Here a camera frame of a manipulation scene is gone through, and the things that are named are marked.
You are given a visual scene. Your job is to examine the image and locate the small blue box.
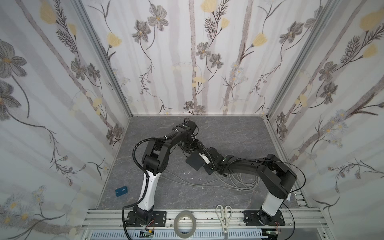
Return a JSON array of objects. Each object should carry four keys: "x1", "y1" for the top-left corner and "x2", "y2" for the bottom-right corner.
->
[{"x1": 115, "y1": 186, "x2": 128, "y2": 197}]

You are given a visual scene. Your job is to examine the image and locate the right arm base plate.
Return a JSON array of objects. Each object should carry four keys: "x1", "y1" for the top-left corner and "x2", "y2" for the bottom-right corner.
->
[{"x1": 243, "y1": 210, "x2": 286, "y2": 227}]

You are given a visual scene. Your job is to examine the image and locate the clear tape roll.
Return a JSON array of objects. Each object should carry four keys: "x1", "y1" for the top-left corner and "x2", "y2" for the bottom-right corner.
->
[{"x1": 173, "y1": 211, "x2": 197, "y2": 239}]

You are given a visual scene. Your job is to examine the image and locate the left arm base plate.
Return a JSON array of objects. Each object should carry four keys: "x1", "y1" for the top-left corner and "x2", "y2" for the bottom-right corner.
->
[{"x1": 125, "y1": 211, "x2": 167, "y2": 228}]

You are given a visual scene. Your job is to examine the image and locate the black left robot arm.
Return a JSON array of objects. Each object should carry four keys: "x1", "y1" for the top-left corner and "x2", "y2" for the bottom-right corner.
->
[{"x1": 122, "y1": 118, "x2": 198, "y2": 240}]

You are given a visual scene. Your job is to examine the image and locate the white handled scissors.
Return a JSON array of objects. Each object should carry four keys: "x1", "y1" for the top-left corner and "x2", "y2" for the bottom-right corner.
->
[{"x1": 216, "y1": 205, "x2": 233, "y2": 234}]

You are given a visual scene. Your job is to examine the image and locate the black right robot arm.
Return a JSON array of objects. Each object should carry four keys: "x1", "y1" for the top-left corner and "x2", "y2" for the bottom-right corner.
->
[{"x1": 199, "y1": 148, "x2": 298, "y2": 226}]

